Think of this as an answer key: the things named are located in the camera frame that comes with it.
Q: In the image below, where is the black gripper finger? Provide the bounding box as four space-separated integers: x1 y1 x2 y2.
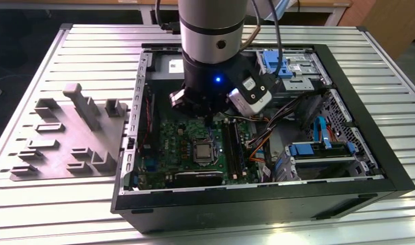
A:
169 89 215 127

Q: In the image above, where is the black RAM slot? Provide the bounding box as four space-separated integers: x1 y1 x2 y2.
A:
223 119 238 179

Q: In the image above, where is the grey power supply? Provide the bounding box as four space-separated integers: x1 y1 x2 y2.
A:
146 52 195 120

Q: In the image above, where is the green motherboard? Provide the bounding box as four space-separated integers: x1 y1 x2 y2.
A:
134 118 263 191

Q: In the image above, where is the CPU socket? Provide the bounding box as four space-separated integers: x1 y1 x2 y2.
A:
193 137 218 165

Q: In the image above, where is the metal drive cage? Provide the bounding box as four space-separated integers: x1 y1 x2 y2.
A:
255 50 333 107

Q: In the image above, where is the black graphics card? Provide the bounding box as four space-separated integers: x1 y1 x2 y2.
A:
135 171 226 191

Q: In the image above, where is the grey parts rack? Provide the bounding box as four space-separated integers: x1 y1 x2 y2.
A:
10 83 133 182

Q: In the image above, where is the hard disk in blue carrier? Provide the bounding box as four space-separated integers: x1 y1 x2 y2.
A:
286 141 358 158

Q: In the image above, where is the black PC case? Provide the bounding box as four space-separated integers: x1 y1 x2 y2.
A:
111 43 415 234

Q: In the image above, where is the metal disk bay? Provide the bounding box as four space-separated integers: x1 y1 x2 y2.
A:
275 141 381 182

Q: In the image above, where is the wooden desk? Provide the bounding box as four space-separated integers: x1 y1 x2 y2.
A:
0 0 351 26

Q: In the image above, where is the wooden cabinet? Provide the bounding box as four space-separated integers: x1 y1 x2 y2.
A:
339 0 415 62

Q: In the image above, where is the red wire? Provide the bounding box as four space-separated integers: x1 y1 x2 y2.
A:
139 98 154 151

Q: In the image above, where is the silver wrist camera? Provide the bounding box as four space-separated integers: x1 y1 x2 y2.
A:
227 75 278 115

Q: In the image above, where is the blue drive bracket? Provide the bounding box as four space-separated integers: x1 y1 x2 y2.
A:
263 51 295 80

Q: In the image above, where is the black cable with plug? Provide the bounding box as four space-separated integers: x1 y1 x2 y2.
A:
155 0 183 35

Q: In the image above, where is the black wire bundle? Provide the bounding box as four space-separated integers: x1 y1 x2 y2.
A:
247 90 331 150

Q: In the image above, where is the black camera cable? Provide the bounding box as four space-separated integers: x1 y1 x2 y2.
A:
267 0 285 78

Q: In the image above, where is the orange wire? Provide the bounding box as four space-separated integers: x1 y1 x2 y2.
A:
249 139 273 163

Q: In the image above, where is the blue flat data wire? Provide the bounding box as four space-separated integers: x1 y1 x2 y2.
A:
313 116 333 150

